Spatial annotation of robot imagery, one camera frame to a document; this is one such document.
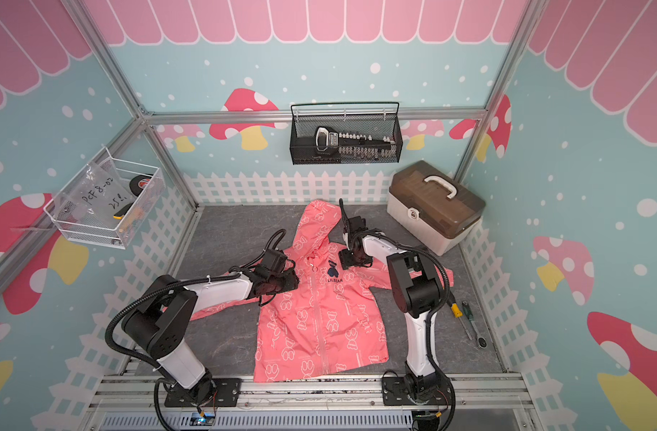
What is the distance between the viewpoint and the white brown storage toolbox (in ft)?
3.12

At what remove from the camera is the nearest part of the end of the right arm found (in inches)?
30.9

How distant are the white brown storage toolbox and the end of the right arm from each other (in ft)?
0.77
